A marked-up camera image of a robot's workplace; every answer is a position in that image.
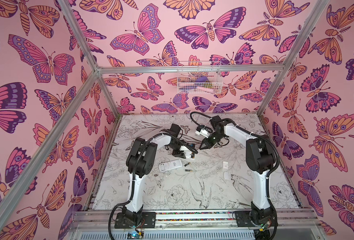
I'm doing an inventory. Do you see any white battery cover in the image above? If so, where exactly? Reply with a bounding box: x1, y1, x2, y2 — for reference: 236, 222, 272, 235
223, 161, 229, 170
223, 172, 231, 181

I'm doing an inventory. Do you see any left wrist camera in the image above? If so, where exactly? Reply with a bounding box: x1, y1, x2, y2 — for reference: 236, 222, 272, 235
180, 143, 198, 154

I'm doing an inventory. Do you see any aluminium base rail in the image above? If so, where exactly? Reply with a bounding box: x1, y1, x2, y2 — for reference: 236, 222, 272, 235
66, 209, 327, 240

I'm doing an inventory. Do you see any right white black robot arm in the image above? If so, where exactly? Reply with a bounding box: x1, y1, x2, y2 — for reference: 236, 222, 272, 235
196, 116, 279, 226

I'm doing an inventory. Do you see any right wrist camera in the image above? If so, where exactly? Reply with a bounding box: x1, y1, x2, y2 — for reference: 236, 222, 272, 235
195, 126, 213, 138

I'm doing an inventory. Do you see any white remote with display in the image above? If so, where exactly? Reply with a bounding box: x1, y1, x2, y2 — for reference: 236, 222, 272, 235
159, 159, 183, 173

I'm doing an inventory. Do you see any white wire basket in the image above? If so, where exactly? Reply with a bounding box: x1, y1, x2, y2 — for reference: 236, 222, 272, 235
176, 64, 223, 95

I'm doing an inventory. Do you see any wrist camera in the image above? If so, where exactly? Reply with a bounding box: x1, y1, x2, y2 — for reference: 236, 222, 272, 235
180, 143, 198, 154
195, 126, 213, 138

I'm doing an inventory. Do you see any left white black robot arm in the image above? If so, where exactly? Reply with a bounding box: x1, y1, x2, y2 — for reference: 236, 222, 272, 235
115, 124, 198, 227

